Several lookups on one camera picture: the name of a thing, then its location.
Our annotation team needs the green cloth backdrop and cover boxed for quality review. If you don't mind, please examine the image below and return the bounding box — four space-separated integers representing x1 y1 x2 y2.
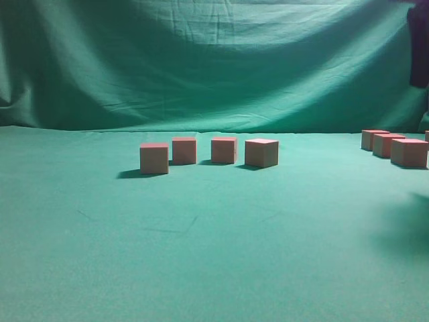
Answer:
1 1 428 321

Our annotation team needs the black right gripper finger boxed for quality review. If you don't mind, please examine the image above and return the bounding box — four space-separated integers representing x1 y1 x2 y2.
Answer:
407 1 428 88

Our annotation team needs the red cube far row end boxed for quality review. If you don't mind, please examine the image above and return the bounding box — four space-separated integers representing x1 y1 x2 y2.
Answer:
361 129 390 151

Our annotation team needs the red cube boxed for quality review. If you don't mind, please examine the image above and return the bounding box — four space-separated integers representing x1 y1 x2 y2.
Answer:
373 133 405 158
391 139 428 168
139 143 169 174

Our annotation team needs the red cube placed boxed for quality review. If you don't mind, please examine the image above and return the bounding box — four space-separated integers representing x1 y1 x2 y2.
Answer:
172 137 197 165
245 138 279 168
210 137 238 164

